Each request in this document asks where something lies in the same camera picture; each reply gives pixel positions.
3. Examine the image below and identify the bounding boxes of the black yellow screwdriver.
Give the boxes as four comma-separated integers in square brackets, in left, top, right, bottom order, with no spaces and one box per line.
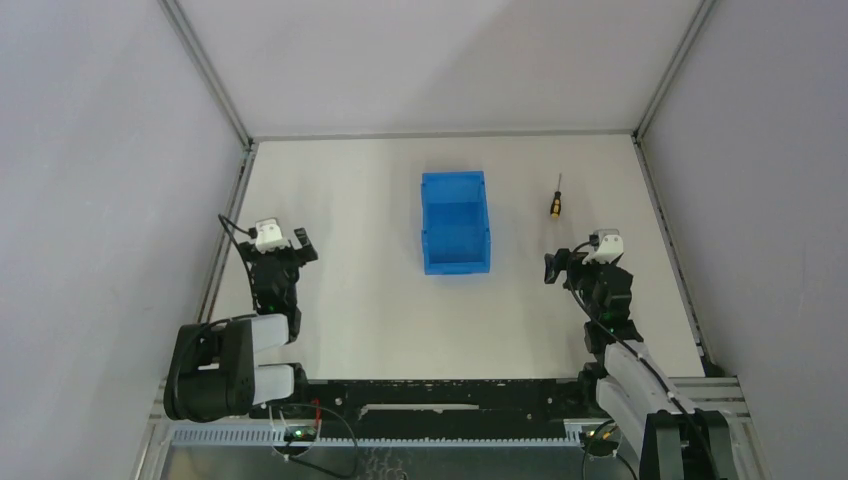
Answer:
[549,173,562,219]

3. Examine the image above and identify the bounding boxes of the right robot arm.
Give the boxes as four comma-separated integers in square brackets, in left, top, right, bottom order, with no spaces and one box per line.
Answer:
[544,246,739,479]

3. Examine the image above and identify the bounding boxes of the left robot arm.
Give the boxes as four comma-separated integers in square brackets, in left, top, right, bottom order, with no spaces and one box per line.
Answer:
[163,228,318,423]

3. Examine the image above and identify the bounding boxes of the blue plastic bin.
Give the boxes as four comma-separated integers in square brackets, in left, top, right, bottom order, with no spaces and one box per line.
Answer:
[421,171,491,275]

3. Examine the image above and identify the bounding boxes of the right green circuit board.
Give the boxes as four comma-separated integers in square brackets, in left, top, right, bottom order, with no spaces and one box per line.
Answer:
[582,429,619,458]

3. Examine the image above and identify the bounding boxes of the green circuit board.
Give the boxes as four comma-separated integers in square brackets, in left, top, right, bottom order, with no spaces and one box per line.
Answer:
[284,426,318,443]
[582,429,619,458]

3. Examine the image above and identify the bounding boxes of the left green circuit board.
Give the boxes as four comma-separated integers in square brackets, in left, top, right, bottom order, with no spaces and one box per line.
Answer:
[284,426,318,443]

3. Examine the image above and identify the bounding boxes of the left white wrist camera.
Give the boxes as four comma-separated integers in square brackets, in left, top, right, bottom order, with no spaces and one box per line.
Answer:
[254,218,290,253]

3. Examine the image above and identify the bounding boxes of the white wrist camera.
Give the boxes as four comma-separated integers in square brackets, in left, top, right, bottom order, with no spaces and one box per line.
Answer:
[254,218,290,253]
[582,229,624,265]

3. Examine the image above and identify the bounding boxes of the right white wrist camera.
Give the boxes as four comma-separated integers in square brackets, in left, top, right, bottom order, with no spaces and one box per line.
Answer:
[582,229,624,265]

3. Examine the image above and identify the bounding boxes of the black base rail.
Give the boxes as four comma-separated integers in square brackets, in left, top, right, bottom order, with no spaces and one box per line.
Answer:
[249,378,609,437]

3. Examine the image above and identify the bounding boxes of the grey slotted cable duct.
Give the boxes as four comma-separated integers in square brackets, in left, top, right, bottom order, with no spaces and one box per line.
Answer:
[171,425,582,448]

